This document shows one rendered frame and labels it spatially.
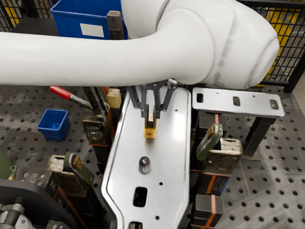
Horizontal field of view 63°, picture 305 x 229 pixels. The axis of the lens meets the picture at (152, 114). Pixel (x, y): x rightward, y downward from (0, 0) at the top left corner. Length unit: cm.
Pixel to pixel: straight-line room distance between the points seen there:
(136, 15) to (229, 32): 17
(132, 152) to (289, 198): 63
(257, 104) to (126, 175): 48
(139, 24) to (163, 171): 38
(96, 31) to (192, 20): 69
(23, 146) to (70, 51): 94
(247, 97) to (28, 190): 69
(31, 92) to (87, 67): 114
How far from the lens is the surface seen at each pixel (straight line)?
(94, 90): 67
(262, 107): 87
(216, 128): 61
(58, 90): 69
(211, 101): 84
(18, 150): 120
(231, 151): 67
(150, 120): 73
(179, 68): 31
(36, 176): 58
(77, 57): 28
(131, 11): 44
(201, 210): 65
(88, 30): 99
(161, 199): 63
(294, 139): 125
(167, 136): 72
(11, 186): 50
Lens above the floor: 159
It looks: 49 degrees down
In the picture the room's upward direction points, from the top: straight up
